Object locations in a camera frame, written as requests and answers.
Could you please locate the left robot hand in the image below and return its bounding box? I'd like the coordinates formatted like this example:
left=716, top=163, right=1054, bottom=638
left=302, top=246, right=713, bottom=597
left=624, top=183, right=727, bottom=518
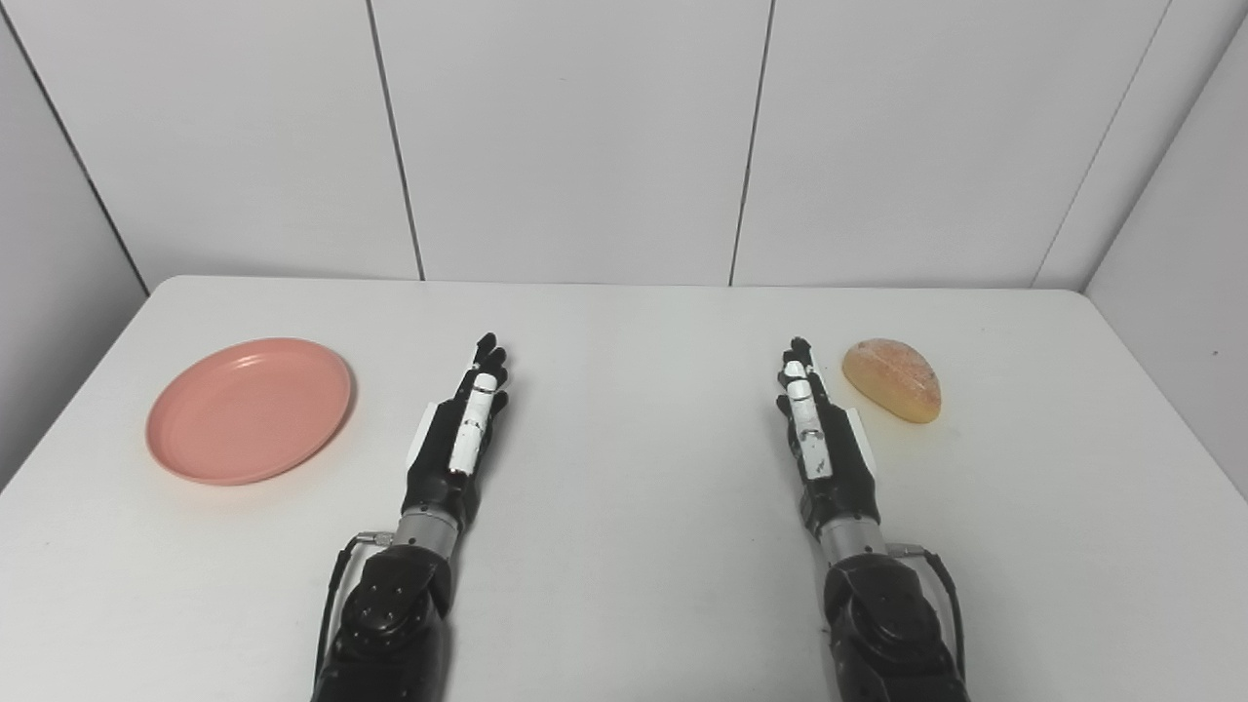
left=401, top=333, right=512, bottom=532

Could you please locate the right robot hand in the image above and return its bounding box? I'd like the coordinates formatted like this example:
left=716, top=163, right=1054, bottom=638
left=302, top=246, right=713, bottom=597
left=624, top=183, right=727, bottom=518
left=776, top=337, right=881, bottom=535

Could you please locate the golden bread roll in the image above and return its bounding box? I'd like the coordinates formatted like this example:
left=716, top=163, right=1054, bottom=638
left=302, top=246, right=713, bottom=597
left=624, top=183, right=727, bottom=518
left=842, top=338, right=943, bottom=425

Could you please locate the pink plastic plate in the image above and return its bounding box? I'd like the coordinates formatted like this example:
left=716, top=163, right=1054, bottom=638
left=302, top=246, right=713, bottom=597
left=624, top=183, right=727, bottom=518
left=145, top=337, right=354, bottom=487

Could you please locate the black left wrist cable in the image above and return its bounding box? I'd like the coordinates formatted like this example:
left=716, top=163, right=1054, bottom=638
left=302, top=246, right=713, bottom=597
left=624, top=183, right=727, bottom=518
left=314, top=530, right=395, bottom=674

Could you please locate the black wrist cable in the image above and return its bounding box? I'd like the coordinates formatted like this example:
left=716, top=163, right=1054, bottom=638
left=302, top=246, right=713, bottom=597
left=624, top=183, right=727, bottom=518
left=314, top=530, right=395, bottom=674
left=887, top=542, right=968, bottom=683

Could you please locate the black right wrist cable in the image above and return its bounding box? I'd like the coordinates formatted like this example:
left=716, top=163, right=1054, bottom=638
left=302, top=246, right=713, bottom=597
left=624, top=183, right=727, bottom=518
left=887, top=542, right=968, bottom=683

